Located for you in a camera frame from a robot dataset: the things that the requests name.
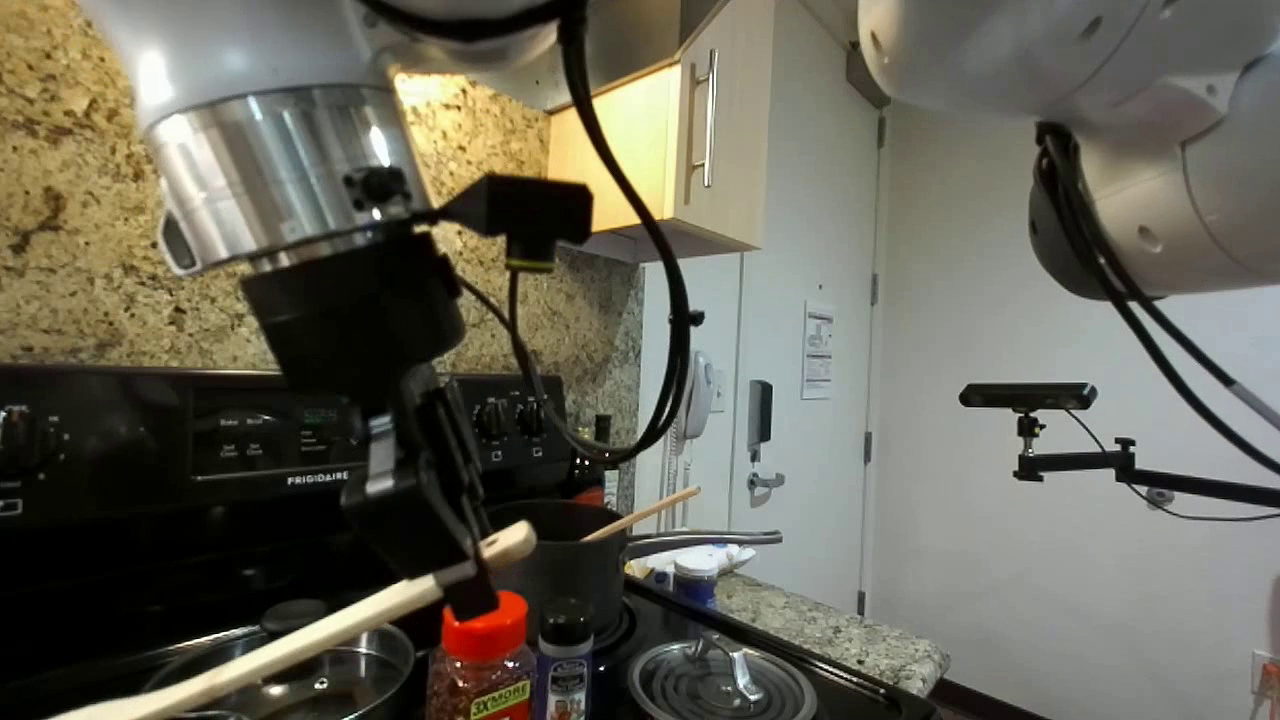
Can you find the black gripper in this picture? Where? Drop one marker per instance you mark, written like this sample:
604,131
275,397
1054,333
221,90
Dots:
355,314

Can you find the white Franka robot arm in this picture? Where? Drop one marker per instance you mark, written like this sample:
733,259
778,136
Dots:
265,81

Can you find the short wooden cooking stick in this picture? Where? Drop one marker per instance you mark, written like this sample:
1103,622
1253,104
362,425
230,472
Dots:
654,511

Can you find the red capped spice bottle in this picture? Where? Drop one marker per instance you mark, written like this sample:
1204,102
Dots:
481,661

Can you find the small dark spice bottle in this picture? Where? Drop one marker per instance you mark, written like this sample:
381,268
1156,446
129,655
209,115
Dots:
567,664

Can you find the white jar with blue label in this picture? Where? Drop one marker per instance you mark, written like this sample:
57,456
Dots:
696,582

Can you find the black electric stove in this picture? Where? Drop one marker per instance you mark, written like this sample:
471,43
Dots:
135,454

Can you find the glass lid with steel rim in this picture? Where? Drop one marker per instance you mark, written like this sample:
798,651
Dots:
720,682

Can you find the white door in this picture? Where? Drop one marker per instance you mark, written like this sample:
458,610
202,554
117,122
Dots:
802,504

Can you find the white paper door sign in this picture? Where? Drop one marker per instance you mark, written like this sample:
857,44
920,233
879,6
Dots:
817,343

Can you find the cream upper kitchen cabinet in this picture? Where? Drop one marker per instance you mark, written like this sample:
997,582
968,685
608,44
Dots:
665,134

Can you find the white wall phone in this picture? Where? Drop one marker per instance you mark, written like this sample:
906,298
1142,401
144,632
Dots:
694,401

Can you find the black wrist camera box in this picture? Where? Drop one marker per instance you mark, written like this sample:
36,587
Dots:
526,212

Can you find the black wall device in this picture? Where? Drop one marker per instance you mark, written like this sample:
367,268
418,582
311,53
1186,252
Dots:
762,417

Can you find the black bar camera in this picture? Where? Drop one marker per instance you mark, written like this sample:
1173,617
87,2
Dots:
1026,392

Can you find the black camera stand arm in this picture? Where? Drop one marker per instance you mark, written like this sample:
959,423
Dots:
1132,469

